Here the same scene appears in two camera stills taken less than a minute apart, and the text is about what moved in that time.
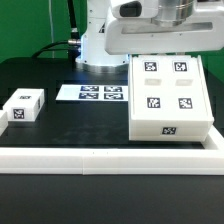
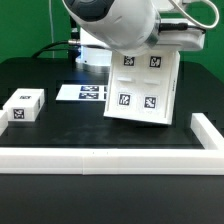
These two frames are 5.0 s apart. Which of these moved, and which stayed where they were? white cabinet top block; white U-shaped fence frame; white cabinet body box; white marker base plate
Moved: white cabinet body box
Stayed: white cabinet top block; white U-shaped fence frame; white marker base plate
